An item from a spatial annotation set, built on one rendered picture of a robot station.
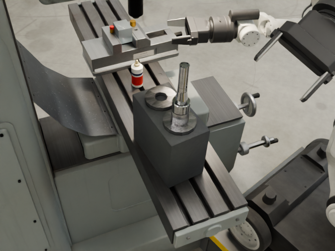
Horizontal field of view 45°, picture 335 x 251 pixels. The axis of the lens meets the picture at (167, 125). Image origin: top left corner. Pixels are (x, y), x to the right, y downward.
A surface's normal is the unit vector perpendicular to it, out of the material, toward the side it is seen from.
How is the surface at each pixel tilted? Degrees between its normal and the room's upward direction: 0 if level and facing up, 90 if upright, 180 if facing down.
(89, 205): 90
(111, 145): 90
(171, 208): 0
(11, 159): 88
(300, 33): 36
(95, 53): 0
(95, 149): 90
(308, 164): 0
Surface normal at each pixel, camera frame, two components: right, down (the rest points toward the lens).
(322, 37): -0.04, -0.14
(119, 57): 0.42, 0.67
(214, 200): 0.04, -0.69
